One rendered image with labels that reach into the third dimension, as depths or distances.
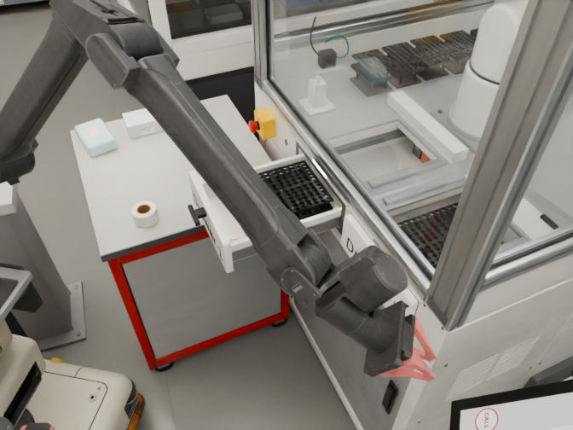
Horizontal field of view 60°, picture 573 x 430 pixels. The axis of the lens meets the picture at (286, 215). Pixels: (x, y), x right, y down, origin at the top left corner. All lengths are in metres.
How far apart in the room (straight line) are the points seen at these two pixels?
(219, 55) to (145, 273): 0.88
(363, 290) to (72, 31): 0.50
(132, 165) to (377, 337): 1.17
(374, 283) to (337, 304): 0.06
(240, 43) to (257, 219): 1.40
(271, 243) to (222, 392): 1.39
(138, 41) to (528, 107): 0.51
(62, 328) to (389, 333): 1.70
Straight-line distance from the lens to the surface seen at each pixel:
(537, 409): 0.87
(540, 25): 0.69
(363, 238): 1.19
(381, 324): 0.71
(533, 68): 0.70
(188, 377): 2.05
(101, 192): 1.62
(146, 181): 1.62
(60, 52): 0.79
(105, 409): 1.74
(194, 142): 0.67
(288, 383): 2.00
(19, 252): 1.90
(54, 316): 2.18
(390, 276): 0.64
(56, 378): 1.85
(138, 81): 0.70
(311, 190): 1.33
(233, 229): 1.32
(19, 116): 0.89
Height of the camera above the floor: 1.80
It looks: 45 degrees down
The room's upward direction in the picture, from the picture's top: straight up
